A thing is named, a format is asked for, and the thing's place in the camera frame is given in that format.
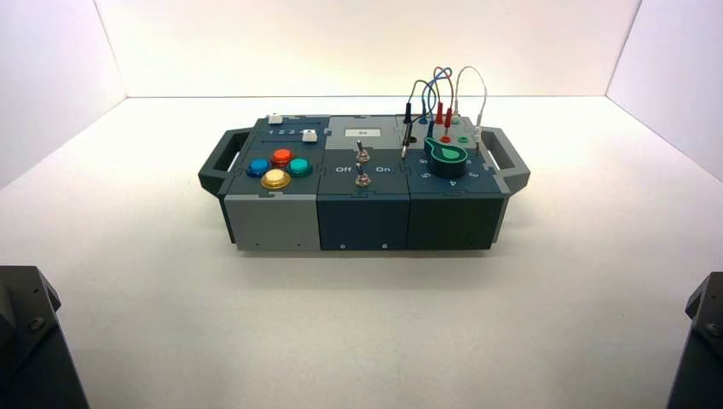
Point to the green rotary dial knob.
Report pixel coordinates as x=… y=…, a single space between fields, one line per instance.
x=446 y=158

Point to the white label plate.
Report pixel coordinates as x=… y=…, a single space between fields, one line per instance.
x=362 y=132

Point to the blue push button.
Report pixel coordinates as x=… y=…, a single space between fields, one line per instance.
x=259 y=166

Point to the orange push button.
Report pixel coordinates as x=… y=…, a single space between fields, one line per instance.
x=282 y=156

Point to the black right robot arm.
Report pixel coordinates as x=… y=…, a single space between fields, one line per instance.
x=700 y=350

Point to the teal push button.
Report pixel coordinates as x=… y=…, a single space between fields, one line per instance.
x=299 y=166

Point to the modular grey blue control box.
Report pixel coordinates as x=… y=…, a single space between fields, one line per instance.
x=361 y=220

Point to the white slider knob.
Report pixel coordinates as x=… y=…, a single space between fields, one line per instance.
x=308 y=136
x=275 y=118

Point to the metal toggle switch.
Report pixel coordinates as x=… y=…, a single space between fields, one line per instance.
x=361 y=152
x=361 y=177

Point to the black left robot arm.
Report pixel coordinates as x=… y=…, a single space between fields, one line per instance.
x=28 y=350

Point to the yellow push button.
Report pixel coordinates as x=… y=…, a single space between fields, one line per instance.
x=275 y=179

